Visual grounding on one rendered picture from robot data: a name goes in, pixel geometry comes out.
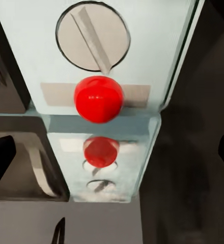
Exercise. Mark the microwave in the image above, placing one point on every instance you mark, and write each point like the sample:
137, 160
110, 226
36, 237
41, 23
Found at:
95, 58

